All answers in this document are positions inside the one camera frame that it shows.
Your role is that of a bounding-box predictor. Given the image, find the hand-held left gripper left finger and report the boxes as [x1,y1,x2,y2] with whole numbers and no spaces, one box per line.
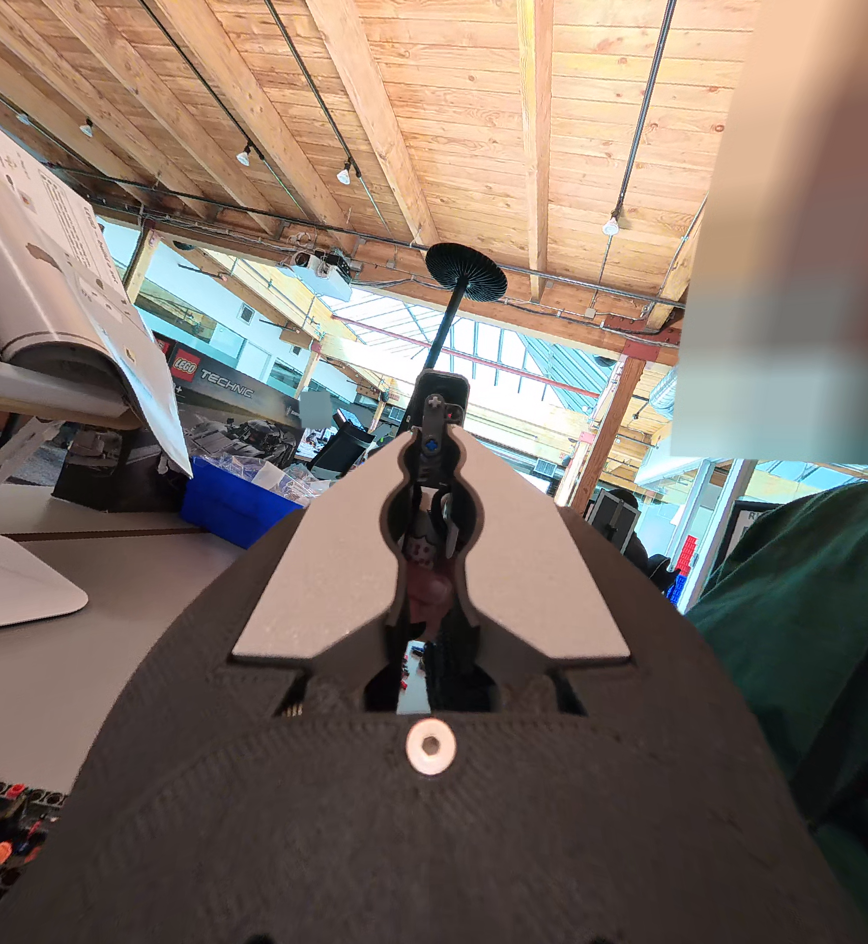
[231,430,422,674]

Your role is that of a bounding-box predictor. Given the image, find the lego instruction booklet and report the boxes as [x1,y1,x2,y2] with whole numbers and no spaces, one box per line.
[0,99,193,476]

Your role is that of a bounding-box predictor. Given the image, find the black lego set box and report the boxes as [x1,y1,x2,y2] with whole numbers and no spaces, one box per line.
[54,335,310,513]

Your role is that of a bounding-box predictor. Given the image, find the person's green shirt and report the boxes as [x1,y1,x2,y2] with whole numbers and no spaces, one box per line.
[686,472,868,944]

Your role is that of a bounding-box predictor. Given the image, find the black pole with ribbed disc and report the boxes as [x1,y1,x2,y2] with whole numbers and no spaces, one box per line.
[421,242,510,373]

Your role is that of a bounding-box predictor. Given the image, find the clear plastic bags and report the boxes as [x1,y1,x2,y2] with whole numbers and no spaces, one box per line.
[198,450,332,506]

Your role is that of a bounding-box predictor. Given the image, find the black lego pin connector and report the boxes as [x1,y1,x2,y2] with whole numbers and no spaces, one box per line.
[418,393,451,488]

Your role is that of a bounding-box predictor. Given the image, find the white book stand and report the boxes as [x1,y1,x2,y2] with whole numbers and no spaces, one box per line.
[0,354,147,635]

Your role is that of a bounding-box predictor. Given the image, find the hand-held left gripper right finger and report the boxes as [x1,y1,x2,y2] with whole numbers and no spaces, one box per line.
[447,426,632,672]

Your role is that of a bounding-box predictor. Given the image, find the small blue bin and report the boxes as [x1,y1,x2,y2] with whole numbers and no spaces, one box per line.
[179,456,308,550]

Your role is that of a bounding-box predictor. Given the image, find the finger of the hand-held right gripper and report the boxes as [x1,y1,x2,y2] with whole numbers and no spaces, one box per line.
[406,505,446,569]

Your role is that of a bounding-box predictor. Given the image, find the white ceiling projector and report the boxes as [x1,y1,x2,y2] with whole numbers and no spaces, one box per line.
[287,249,354,299]

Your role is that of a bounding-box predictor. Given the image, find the person's right hand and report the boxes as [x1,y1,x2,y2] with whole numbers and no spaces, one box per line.
[403,564,456,639]

